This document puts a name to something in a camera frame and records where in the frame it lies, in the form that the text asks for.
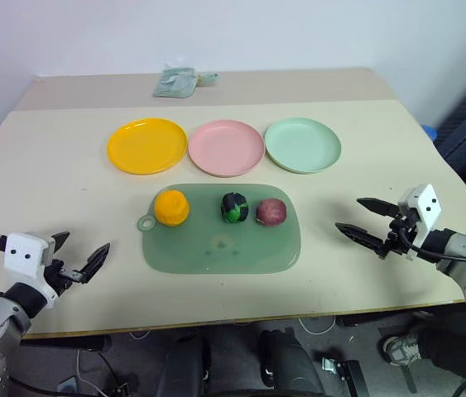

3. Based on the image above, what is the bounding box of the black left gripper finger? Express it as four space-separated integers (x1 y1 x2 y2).
78 242 112 285
51 232 71 251

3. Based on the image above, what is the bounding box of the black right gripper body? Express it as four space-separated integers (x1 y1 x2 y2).
378 209 420 261

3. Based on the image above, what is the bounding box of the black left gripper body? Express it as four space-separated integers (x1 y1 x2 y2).
43 258 87 296

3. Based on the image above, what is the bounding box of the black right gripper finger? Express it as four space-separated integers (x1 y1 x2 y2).
334 222 385 255
356 198 400 218

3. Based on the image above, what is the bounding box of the dark red toy fruit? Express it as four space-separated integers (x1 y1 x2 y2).
255 198 288 228

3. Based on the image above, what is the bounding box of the orange toy fruit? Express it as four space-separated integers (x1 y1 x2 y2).
153 189 191 227

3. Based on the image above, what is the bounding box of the light green plate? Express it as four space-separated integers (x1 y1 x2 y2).
263 117 343 175

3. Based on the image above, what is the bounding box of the yellow plate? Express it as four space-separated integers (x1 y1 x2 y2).
106 117 189 176

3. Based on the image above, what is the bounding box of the green black toy vegetable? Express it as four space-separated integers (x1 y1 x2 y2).
219 191 250 225

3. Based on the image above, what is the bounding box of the pink plate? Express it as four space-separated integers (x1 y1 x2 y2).
187 119 267 179

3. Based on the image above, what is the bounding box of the grey and white sneaker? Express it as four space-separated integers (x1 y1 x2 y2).
377 332 420 367

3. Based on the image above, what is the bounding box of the translucent green cutting mat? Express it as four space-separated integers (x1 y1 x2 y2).
136 183 302 275

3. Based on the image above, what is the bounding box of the dark trouser leg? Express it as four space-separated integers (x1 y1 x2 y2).
416 324 466 375

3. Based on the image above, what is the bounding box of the dark rounded shape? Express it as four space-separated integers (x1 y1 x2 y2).
257 328 325 397

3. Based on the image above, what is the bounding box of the folded pale green cloth packet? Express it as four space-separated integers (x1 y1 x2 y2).
151 65 199 99

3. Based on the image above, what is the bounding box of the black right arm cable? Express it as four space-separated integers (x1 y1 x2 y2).
397 226 466 263

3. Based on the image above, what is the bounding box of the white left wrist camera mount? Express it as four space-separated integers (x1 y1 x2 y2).
3 232 59 310

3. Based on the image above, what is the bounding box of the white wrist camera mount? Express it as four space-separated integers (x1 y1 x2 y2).
3 232 59 310
397 184 442 262

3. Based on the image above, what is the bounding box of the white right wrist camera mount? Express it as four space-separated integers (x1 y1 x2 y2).
397 184 442 262

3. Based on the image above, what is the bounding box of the white floor cable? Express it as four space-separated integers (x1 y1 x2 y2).
298 315 338 336

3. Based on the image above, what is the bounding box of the black metal floor bracket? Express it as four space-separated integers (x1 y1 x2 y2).
320 356 371 397

